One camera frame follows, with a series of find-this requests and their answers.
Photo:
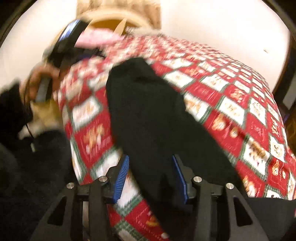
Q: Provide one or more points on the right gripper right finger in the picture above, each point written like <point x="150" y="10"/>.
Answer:
<point x="221" y="212"/>

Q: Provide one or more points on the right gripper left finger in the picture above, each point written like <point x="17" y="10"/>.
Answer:
<point x="80" y="211"/>

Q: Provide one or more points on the black pants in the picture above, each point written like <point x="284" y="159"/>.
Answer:
<point x="150" y="123"/>

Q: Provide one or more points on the person's left hand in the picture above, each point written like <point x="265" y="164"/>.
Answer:
<point x="29" y="87"/>

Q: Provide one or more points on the pink pillow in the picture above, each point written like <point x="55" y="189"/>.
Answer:
<point x="93" y="38"/>

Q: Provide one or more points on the cream wooden headboard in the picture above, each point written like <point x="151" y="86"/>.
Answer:
<point x="111" y="17"/>

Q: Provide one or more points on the beige patterned curtain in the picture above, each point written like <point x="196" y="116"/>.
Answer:
<point x="151" y="10"/>

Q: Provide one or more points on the red patterned bedspread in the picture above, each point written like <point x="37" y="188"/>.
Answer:
<point x="231" y="100"/>

